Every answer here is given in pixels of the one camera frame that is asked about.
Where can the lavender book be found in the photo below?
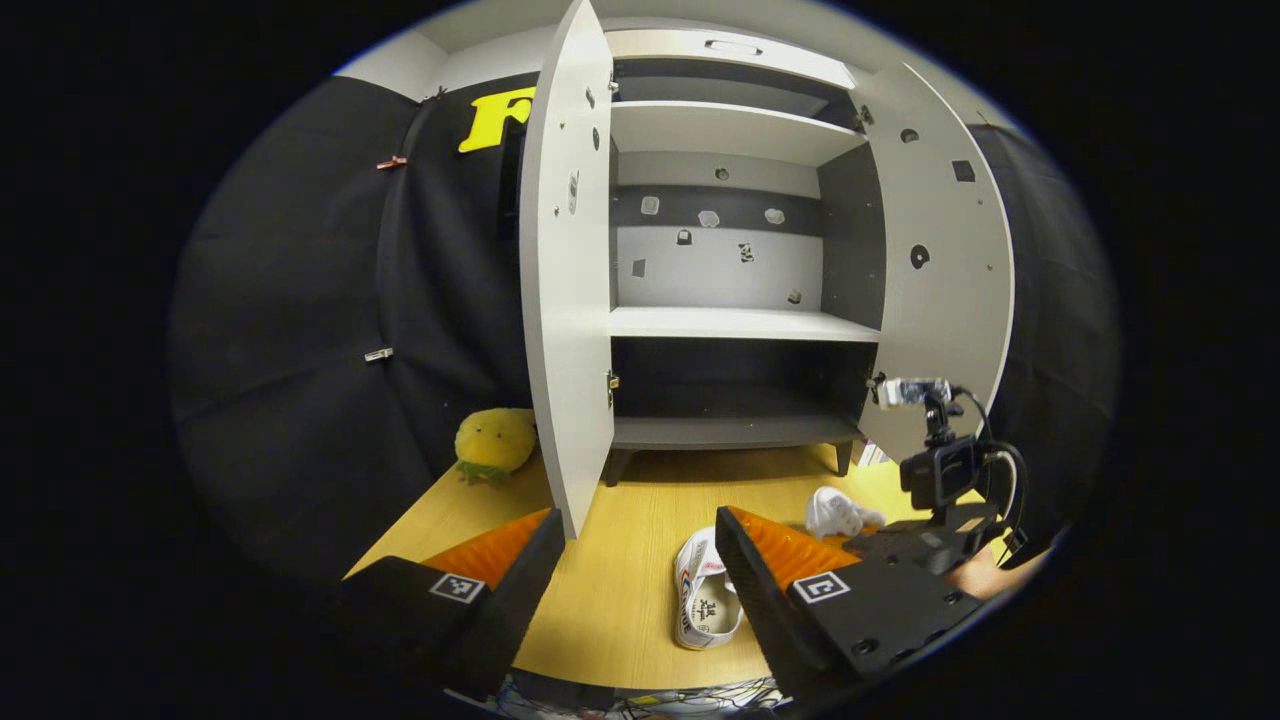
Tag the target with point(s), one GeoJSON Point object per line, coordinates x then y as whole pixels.
{"type": "Point", "coordinates": [876, 456]}

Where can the white shoe cabinet door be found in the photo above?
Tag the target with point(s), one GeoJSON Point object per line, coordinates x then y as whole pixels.
{"type": "Point", "coordinates": [565, 350]}
{"type": "Point", "coordinates": [950, 300]}

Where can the yellow plush toy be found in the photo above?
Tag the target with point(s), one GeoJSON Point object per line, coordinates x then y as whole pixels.
{"type": "Point", "coordinates": [495, 440]}

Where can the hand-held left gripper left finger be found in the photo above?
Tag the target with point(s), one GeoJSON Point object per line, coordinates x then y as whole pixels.
{"type": "Point", "coordinates": [520, 610]}

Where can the red cloth clip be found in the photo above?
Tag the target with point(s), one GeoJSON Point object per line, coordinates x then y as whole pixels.
{"type": "Point", "coordinates": [392, 162]}

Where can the white canvas shoe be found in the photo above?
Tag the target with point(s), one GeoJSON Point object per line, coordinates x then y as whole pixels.
{"type": "Point", "coordinates": [705, 615]}
{"type": "Point", "coordinates": [835, 512]}

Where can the white cloth clip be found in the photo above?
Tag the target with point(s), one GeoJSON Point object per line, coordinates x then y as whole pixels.
{"type": "Point", "coordinates": [378, 354]}

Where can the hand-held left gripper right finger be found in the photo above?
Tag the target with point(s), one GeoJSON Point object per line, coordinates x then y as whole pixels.
{"type": "Point", "coordinates": [760, 610]}

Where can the white shoe cabinet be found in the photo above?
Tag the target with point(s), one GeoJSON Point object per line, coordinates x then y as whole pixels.
{"type": "Point", "coordinates": [740, 322]}

